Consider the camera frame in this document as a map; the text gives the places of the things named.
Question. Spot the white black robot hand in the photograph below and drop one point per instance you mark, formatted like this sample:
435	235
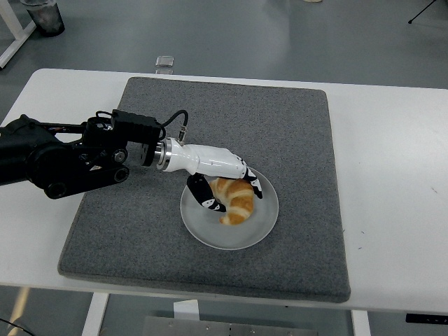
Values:
210	161

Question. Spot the golden croissant bread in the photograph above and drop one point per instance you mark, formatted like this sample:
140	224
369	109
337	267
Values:
241	203

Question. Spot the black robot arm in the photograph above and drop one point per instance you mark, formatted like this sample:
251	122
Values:
52	157

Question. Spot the pale grey round plate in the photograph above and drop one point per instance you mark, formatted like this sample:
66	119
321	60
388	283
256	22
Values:
210	232

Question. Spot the grey metal plate with screws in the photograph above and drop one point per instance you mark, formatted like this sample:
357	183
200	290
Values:
227	327

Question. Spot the grey felt mat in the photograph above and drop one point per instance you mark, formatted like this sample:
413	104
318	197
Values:
245	115

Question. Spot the small clear square box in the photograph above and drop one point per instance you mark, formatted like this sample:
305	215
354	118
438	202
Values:
164	61
164	71

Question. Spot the white paper label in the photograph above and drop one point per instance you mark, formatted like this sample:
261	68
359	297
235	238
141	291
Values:
186	309

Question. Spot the white table leg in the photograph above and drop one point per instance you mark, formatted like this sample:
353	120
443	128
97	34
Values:
361	323
94	315

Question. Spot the black trash bin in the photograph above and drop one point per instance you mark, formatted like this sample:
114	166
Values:
49	19

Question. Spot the black tripod leg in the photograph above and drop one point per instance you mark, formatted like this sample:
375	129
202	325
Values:
425	12

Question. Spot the black table control panel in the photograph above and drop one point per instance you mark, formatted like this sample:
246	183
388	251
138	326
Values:
427	318

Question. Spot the white furniture frame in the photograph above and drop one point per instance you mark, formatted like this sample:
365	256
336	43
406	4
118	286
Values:
15	38

